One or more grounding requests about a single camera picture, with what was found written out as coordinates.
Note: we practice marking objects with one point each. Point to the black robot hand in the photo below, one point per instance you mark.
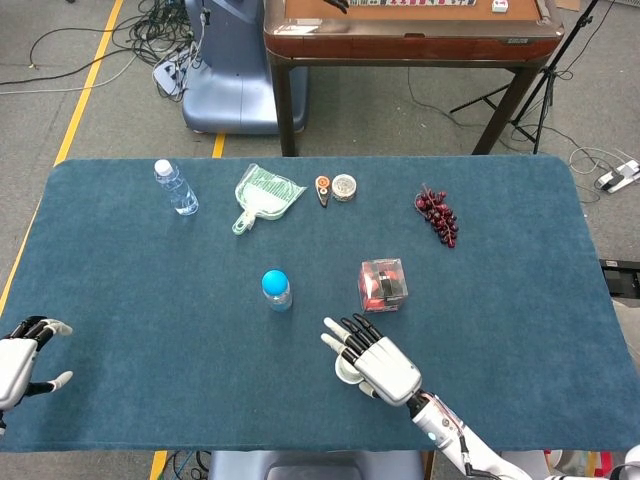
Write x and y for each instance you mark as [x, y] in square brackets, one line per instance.
[339, 4]

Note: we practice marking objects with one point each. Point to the white paper cup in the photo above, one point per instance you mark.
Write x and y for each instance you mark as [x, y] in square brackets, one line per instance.
[344, 372]

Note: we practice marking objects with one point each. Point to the clear bottle white cap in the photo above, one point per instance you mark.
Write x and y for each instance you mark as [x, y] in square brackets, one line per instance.
[177, 192]

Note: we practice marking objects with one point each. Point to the small bottle blue cap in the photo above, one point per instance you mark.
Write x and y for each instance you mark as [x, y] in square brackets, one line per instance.
[275, 284]

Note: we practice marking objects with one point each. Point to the mahjong tile row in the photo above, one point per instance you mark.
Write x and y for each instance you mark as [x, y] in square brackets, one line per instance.
[410, 2]

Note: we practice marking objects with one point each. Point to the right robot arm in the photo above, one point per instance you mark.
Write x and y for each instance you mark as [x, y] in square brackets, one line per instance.
[435, 420]

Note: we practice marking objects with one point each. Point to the brown mahjong table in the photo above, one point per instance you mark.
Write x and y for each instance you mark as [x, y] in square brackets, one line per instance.
[400, 45]

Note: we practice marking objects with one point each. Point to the white power strip with plugs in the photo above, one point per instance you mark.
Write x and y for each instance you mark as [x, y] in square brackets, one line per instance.
[167, 72]

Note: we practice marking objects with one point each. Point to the white paper sheet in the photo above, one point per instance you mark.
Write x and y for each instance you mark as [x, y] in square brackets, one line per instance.
[530, 459]

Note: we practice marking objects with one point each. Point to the blue table cloth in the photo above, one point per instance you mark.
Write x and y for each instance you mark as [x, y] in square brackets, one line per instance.
[200, 360]

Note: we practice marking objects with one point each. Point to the clear box red black toy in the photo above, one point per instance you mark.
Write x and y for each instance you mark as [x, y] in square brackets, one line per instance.
[382, 287]

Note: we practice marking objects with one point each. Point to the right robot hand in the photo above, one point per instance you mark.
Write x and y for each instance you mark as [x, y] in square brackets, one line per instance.
[390, 372]

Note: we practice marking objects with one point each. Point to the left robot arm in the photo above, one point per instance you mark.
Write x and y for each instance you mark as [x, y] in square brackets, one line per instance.
[2, 422]

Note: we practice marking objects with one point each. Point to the red grape bunch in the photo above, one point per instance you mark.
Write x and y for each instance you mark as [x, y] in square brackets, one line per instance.
[440, 215]

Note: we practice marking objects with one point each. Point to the black floor box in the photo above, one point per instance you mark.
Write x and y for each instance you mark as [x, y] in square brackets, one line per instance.
[622, 277]

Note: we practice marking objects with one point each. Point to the single white mahjong tile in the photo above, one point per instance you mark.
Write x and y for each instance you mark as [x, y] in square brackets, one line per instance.
[500, 5]

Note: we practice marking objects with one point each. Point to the black tripod stand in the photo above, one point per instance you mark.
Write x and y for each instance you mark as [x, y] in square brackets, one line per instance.
[547, 75]

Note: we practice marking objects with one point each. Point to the green white dustpan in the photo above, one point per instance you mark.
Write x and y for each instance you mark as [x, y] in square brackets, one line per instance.
[262, 197]

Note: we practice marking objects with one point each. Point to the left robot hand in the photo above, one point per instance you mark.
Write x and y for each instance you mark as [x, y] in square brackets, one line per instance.
[15, 365]

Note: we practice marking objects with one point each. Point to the orange correction tape dispenser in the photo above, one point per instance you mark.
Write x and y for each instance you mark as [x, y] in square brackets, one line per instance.
[323, 187]

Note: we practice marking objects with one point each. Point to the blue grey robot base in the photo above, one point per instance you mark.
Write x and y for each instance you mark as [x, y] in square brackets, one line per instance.
[230, 75]

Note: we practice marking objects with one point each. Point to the grey robot chassis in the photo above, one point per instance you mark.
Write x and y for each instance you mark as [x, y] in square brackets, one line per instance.
[315, 467]

